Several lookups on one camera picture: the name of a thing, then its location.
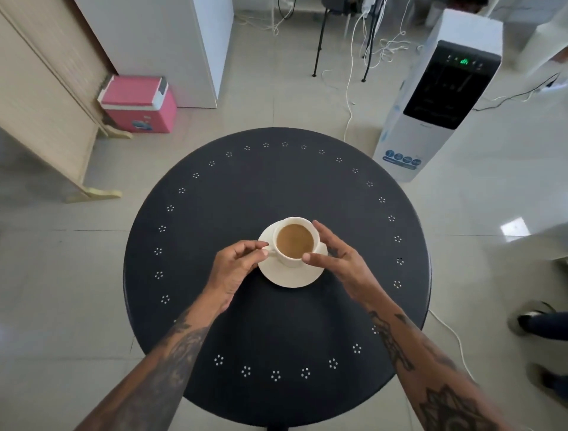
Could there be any white ceramic cup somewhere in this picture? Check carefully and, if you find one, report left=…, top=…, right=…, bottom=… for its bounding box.
left=262, top=217, right=321, bottom=269

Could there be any white tangled floor cable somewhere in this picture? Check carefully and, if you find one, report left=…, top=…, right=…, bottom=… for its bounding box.
left=321, top=0, right=427, bottom=142

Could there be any beige wooden folding screen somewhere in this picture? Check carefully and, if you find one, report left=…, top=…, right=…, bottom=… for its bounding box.
left=0, top=0, right=134, bottom=204

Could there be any white thin floor cable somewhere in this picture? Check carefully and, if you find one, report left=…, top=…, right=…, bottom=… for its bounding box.
left=427, top=309, right=477, bottom=385

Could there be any light brown milk coffee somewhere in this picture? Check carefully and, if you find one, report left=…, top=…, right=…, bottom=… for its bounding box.
left=276, top=224, right=315, bottom=258

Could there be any person's right hand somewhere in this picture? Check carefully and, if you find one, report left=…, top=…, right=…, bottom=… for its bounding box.
left=302, top=220, right=387, bottom=310

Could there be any person's right forearm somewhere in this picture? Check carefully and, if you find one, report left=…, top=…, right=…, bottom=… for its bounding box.
left=363, top=289, right=517, bottom=431

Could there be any black metal chair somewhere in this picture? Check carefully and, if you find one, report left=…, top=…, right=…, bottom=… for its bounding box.
left=312, top=0, right=388, bottom=83

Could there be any person's left forearm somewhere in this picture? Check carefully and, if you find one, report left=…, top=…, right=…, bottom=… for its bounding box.
left=75, top=293, right=225, bottom=431

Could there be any white ceramic saucer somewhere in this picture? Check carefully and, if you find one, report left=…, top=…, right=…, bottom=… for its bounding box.
left=257, top=222, right=328, bottom=289

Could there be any person's left hand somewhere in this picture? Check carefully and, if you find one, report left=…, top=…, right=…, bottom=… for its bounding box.
left=204, top=240, right=270, bottom=312

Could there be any white water dispenser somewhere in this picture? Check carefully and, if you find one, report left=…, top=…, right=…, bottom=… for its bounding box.
left=372, top=8, right=505, bottom=184

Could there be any white refrigerator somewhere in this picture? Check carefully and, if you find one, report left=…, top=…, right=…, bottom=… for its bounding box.
left=73, top=0, right=234, bottom=110

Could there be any pink cooler box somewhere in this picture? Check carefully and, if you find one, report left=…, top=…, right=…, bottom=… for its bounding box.
left=97, top=74, right=178, bottom=134

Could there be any black floor cable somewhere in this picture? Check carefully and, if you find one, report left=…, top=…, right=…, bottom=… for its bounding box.
left=472, top=72, right=561, bottom=112

